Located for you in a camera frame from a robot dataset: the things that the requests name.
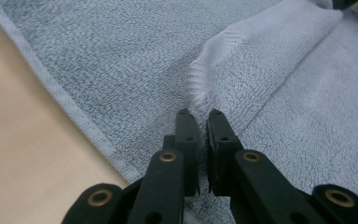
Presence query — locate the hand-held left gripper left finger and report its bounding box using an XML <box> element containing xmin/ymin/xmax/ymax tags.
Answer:
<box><xmin>162</xmin><ymin>107</ymin><xmax>200</xmax><ymax>198</ymax></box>

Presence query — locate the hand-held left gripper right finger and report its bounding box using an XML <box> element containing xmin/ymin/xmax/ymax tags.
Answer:
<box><xmin>206</xmin><ymin>107</ymin><xmax>245</xmax><ymax>198</ymax></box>

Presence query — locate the light blue terry towel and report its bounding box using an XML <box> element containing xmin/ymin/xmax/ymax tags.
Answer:
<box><xmin>0</xmin><ymin>0</ymin><xmax>358</xmax><ymax>224</ymax></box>

